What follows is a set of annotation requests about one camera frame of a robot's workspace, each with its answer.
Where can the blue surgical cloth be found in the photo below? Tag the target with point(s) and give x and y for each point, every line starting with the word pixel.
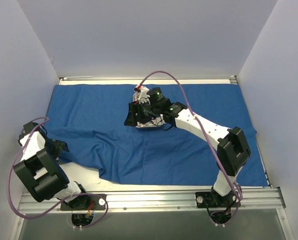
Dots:
pixel 90 119

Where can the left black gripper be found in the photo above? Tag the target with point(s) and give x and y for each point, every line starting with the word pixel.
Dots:
pixel 59 145

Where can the stainless steel instrument tray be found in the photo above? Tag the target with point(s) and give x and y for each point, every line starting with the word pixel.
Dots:
pixel 144 117

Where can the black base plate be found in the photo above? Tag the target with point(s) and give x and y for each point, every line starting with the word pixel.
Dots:
pixel 211 199
pixel 89 202

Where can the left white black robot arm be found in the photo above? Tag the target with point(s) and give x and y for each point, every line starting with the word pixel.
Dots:
pixel 40 172

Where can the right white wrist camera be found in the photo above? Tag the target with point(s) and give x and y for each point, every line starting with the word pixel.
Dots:
pixel 140 94

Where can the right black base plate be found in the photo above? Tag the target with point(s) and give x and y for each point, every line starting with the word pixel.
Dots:
pixel 211 199

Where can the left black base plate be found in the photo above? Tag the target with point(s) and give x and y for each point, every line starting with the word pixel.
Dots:
pixel 89 202

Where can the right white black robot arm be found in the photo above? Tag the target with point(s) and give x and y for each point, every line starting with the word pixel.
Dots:
pixel 229 145

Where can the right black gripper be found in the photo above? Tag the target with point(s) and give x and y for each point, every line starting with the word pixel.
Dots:
pixel 135 114

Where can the back aluminium rail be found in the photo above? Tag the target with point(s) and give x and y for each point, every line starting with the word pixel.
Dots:
pixel 74 78

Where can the front aluminium rail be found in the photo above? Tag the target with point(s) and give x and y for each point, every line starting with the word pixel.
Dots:
pixel 185 200

